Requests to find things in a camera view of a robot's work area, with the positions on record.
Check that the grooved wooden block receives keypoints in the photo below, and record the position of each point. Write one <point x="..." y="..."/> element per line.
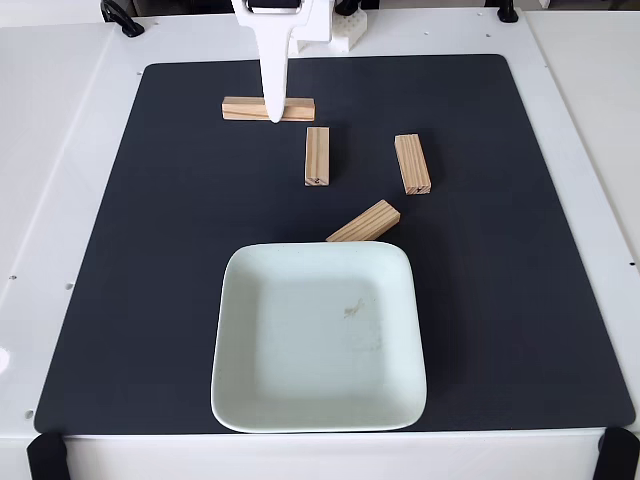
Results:
<point x="412" y="165"/>
<point x="317" y="155"/>
<point x="240" y="109"/>
<point x="367" y="222"/>

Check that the pale green square plate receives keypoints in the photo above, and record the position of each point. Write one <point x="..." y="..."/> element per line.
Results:
<point x="300" y="350"/>

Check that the black table clamp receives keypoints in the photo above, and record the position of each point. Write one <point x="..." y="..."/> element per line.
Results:
<point x="507" y="12"/>
<point x="125" y="22"/>

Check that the black rubber mat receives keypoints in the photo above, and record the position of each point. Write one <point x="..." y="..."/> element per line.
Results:
<point x="150" y="300"/>

